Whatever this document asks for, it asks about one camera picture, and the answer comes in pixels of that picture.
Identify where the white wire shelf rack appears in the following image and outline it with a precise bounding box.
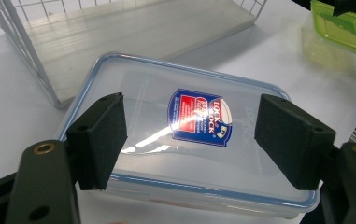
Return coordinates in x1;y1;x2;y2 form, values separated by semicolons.
0;0;268;110

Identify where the green plastic food container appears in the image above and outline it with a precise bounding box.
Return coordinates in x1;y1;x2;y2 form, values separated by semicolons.
301;0;356;74

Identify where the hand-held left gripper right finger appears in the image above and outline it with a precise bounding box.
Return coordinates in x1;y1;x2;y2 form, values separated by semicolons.
254;93;337;191

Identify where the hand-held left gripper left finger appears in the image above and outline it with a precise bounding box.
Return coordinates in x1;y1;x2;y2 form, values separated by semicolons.
65;91;128;191

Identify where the clear blue-rimmed food container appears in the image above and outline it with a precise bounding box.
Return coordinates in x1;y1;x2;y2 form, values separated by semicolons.
57;51;321;220

